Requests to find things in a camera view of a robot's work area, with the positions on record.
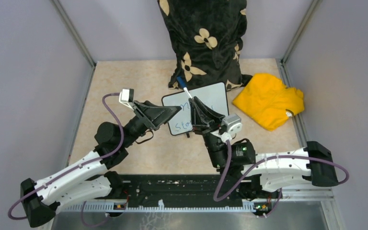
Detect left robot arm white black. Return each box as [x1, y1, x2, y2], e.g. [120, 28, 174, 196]
[20, 101, 181, 228]

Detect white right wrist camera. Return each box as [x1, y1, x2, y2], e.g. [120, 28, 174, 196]
[219, 114, 242, 142]

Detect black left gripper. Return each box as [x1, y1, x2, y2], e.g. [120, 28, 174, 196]
[121, 100, 182, 148]

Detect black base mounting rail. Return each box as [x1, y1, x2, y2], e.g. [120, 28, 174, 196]
[82, 173, 280, 217]

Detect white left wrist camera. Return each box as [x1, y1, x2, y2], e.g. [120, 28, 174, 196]
[118, 88, 134, 110]

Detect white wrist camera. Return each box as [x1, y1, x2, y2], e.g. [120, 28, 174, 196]
[118, 88, 134, 110]
[219, 114, 242, 142]

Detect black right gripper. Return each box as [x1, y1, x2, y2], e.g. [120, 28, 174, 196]
[191, 96, 231, 168]

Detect yellow folded garment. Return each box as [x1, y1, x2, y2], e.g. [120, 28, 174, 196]
[232, 73, 305, 131]

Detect blue capped whiteboard marker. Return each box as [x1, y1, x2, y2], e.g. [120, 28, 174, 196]
[177, 77, 194, 101]

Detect left aluminium frame post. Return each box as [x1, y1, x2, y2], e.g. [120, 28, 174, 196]
[51, 0, 96, 68]

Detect black floral plush blanket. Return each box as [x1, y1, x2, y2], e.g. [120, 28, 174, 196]
[157, 0, 252, 91]

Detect small whiteboard black frame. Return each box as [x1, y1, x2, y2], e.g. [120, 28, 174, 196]
[161, 82, 229, 136]

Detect right aluminium frame post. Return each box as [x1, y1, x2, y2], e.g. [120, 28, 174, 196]
[281, 0, 322, 65]

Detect aluminium frame post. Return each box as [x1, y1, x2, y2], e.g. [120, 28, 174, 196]
[281, 0, 322, 65]
[51, 0, 96, 68]

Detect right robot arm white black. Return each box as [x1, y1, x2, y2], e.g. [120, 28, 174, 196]
[189, 97, 340, 197]

